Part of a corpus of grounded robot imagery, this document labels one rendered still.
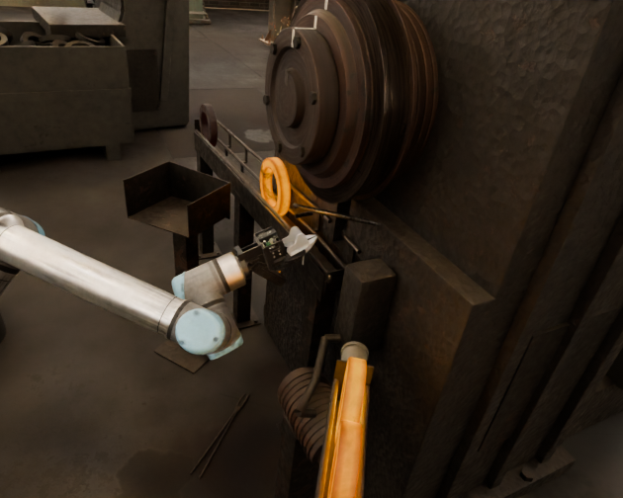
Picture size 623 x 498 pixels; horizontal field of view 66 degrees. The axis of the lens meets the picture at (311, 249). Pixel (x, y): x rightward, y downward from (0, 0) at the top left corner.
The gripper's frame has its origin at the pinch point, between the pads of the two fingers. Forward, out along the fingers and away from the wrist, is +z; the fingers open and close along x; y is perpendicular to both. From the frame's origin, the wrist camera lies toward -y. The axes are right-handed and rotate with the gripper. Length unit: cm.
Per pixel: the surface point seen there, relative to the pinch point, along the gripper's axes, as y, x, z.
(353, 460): 12, -61, -21
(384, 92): 41.9, -20.2, 13.0
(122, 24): 8, 282, -6
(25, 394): -47, 44, -100
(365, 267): 3.9, -20.7, 4.0
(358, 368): 7.3, -45.2, -11.8
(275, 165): 6.2, 32.1, 4.3
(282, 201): -2.3, 25.6, 1.7
